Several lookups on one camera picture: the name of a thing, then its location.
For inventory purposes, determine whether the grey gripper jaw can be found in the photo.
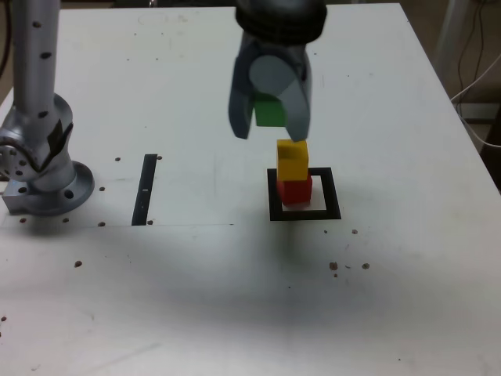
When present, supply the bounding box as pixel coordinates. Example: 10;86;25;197
226;34;262;141
248;53;314;143

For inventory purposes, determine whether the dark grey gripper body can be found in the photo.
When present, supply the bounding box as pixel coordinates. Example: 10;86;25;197
242;33;309;79

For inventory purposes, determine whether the green cube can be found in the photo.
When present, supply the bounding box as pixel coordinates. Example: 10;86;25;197
253;92;288;128

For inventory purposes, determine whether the yellow cube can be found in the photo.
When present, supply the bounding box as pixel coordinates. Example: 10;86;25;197
276;139;310;183

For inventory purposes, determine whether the red cube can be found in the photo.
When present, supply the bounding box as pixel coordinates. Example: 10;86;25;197
276;175;314;207

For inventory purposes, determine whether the black tape square outline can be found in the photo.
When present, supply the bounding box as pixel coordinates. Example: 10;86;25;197
267;167;342;222

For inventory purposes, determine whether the black tape strip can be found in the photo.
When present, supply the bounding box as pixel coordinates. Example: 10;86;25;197
131;154;158;227

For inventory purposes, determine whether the white background box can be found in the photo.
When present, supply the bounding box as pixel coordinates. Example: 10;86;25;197
455;101;501;121

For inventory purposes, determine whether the white background post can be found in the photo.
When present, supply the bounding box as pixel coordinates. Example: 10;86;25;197
433;0;477;79

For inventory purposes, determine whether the black background cable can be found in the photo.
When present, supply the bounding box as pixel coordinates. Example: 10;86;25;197
456;0;488;93

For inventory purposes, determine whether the white background cable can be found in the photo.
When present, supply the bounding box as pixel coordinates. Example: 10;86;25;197
449;50;501;150

